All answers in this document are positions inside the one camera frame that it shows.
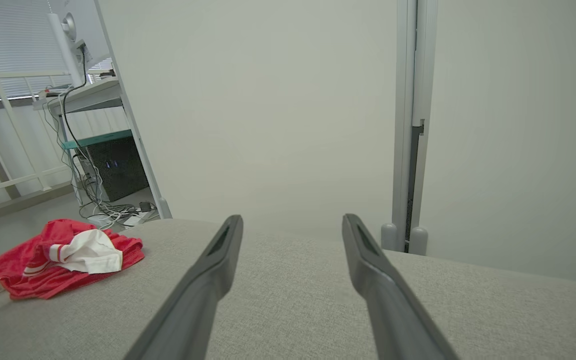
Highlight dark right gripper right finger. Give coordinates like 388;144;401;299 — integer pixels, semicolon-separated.
342;213;460;360

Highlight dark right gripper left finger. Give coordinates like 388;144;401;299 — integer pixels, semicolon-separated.
124;215;244;360

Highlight red jersey striped white trim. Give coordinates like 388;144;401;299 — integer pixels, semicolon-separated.
0;218;145;301

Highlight white floor power strip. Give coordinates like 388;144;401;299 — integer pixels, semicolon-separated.
88;211;141;229

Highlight black computer tower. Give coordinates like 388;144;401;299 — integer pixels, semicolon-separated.
84;136;150;202

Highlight teal shelf board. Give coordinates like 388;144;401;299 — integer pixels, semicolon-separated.
60;129;134;151

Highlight white desk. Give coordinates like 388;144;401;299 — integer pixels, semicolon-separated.
32;76;125;206

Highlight white metal railing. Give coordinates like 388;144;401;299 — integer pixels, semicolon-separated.
0;70;74;201

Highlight white monitor with stand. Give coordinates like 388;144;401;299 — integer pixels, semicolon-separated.
47;0;115;88

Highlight white window blind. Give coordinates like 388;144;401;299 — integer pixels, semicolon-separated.
0;0;76;103

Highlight tangled grey floor cables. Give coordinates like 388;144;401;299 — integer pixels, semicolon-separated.
70;150;159;226

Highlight grey partition post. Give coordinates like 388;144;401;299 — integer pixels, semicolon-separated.
408;0;439;256
381;0;418;252

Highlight black power cable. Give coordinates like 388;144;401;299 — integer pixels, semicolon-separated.
60;44;100;201

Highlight white red-switch power strip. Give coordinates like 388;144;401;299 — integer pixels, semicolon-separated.
38;86;71;99

